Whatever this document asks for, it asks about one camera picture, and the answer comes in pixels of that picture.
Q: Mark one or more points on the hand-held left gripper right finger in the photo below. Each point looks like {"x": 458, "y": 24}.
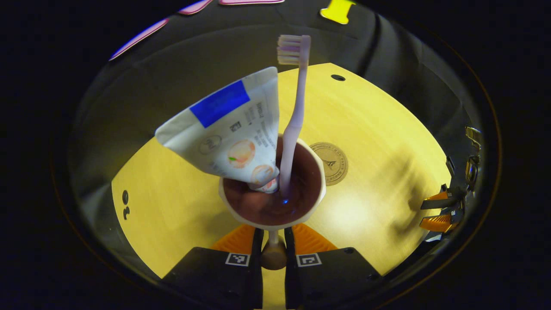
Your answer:
{"x": 290, "y": 267}

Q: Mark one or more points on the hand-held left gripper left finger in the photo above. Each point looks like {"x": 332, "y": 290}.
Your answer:
{"x": 257, "y": 267}

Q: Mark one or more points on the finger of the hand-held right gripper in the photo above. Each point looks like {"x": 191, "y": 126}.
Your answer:
{"x": 441, "y": 200}
{"x": 439, "y": 223}

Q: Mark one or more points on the beige cup with brown inside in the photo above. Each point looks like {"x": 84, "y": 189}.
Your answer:
{"x": 262, "y": 209}

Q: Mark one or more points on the white toothpaste tube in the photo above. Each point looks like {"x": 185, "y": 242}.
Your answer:
{"x": 232, "y": 129}

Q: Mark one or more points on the pale pink toothbrush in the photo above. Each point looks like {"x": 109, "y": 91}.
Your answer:
{"x": 297, "y": 112}

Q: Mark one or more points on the black backdrop cloth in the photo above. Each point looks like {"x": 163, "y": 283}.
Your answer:
{"x": 172, "y": 73}

